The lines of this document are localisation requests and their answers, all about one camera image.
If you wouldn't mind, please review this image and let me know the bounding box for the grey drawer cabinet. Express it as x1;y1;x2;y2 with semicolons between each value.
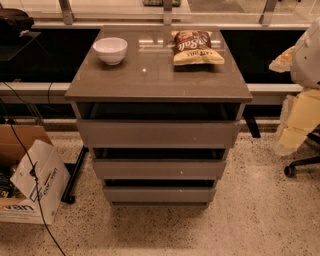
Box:
65;25;252;206

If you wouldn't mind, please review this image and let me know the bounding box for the brown yellow chips bag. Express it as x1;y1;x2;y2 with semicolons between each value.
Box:
171;30;225;66

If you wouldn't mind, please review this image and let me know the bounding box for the grey drawer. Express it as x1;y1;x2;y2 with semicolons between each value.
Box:
93;159;226;180
76;120;239;149
103;187;216;203

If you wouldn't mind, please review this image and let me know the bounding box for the grey top drawer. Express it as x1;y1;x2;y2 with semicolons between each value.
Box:
76;120;239;149

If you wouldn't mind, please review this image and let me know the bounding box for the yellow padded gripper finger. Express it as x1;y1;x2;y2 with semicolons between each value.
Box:
274;89;320;156

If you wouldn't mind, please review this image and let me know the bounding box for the white cardboard box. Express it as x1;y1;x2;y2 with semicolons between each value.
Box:
0;124;70;225

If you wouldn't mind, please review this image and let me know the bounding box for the black office chair base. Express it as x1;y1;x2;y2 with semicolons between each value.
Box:
284;133;320;178

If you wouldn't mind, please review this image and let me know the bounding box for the black bag on desk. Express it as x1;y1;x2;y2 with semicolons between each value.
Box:
0;8;34;41

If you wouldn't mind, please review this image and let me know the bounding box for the white ceramic bowl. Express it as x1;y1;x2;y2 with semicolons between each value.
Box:
93;37;128;65

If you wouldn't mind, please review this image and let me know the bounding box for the black table leg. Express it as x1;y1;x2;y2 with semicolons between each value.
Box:
61;146;88;204

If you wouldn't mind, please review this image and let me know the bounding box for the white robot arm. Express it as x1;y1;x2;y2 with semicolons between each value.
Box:
269;18;320;156

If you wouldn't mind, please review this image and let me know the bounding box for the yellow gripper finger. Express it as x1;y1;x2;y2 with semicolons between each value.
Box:
269;46;295;73

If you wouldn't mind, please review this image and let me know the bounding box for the grey middle drawer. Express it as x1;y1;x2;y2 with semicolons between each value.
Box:
93;159;226;180

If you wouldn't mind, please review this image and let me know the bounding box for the grey bottom drawer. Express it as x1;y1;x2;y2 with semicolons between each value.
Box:
103;187;216;203

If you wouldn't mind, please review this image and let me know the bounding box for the black cable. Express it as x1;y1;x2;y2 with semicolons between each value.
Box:
0;81;68;256

